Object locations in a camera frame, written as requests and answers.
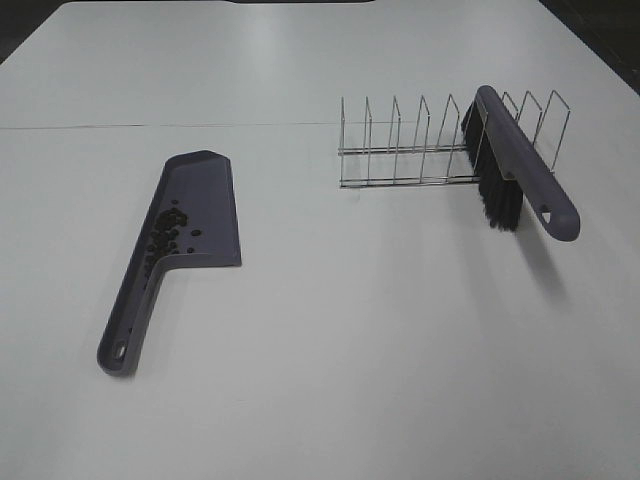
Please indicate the purple plastic dustpan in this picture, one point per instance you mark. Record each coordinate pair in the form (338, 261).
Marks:
(202, 182)

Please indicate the chrome wire dish rack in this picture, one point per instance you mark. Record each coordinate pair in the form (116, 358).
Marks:
(427, 146)

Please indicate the purple hand brush black bristles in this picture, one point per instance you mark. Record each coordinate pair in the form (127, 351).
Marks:
(511, 171)

